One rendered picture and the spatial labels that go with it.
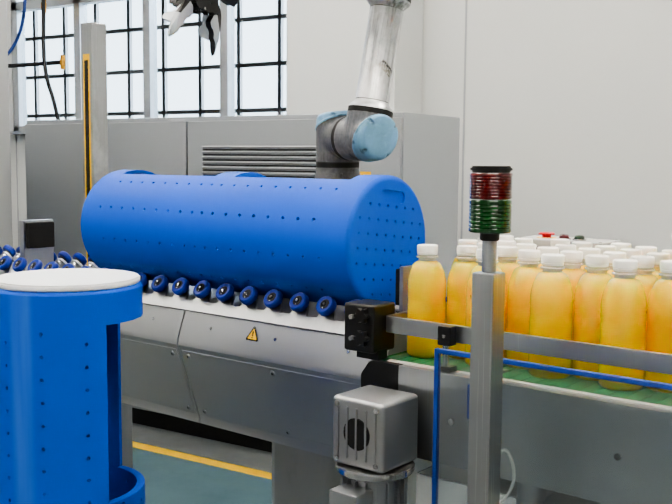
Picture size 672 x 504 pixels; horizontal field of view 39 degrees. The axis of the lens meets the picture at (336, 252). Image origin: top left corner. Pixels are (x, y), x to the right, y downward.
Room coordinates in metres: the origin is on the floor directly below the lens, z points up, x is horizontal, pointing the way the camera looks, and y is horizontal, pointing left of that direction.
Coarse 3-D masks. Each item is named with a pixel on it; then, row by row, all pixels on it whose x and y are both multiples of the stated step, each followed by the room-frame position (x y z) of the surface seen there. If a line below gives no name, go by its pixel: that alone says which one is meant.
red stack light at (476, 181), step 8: (472, 176) 1.41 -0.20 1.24; (480, 176) 1.39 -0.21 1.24; (488, 176) 1.39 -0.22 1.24; (496, 176) 1.38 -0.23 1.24; (504, 176) 1.39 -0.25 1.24; (512, 176) 1.41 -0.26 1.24; (472, 184) 1.40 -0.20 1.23; (480, 184) 1.39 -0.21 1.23; (488, 184) 1.39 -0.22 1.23; (496, 184) 1.38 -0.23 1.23; (504, 184) 1.39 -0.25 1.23; (512, 184) 1.41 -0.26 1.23; (472, 192) 1.40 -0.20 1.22; (480, 192) 1.39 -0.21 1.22; (488, 192) 1.39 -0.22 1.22; (496, 192) 1.39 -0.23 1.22; (504, 192) 1.39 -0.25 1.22
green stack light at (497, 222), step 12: (480, 204) 1.39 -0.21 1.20; (492, 204) 1.38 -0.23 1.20; (504, 204) 1.39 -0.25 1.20; (480, 216) 1.39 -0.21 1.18; (492, 216) 1.39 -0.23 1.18; (504, 216) 1.39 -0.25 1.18; (468, 228) 1.42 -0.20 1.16; (480, 228) 1.39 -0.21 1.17; (492, 228) 1.39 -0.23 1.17; (504, 228) 1.39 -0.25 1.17
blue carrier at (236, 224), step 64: (128, 192) 2.34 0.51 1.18; (192, 192) 2.20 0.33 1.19; (256, 192) 2.08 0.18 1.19; (320, 192) 1.97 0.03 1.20; (384, 192) 1.97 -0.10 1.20; (128, 256) 2.32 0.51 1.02; (192, 256) 2.16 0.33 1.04; (256, 256) 2.03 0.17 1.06; (320, 256) 1.91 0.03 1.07; (384, 256) 1.96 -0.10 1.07
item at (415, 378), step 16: (368, 368) 1.72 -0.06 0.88; (384, 368) 1.70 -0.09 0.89; (400, 368) 1.68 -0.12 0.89; (416, 368) 1.66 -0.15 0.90; (432, 368) 1.65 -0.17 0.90; (368, 384) 1.72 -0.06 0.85; (384, 384) 1.70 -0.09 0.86; (400, 384) 1.68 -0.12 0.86; (416, 384) 1.65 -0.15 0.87; (432, 384) 1.63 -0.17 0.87; (432, 400) 1.63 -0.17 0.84; (432, 416) 1.63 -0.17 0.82; (432, 432) 1.63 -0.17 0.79; (432, 448) 1.63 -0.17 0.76
